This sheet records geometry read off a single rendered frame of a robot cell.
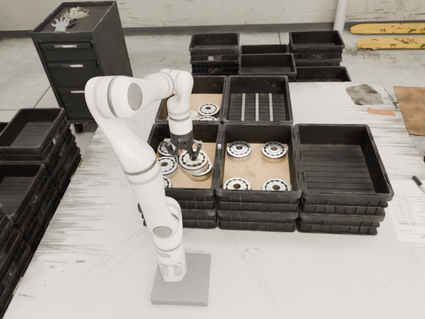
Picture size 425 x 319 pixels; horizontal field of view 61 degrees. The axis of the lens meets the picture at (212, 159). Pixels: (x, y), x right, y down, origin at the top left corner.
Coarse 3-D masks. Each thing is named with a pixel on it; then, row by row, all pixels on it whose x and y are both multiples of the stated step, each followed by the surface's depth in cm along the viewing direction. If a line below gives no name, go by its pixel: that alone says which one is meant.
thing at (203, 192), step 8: (152, 128) 154; (216, 144) 144; (216, 152) 143; (216, 160) 137; (216, 168) 134; (168, 192) 128; (176, 192) 127; (184, 192) 127; (192, 192) 127; (200, 192) 126; (208, 192) 126
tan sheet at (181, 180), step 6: (204, 144) 160; (210, 144) 160; (204, 150) 157; (210, 150) 157; (210, 156) 154; (180, 174) 147; (186, 174) 147; (174, 180) 144; (180, 180) 144; (186, 180) 144; (192, 180) 144; (204, 180) 143; (210, 180) 143; (174, 186) 142; (180, 186) 142; (186, 186) 142; (192, 186) 141; (198, 186) 141; (204, 186) 141; (210, 186) 141
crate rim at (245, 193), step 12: (216, 180) 129; (300, 180) 127; (216, 192) 126; (228, 192) 125; (240, 192) 124; (252, 192) 124; (264, 192) 124; (276, 192) 123; (288, 192) 123; (300, 192) 123
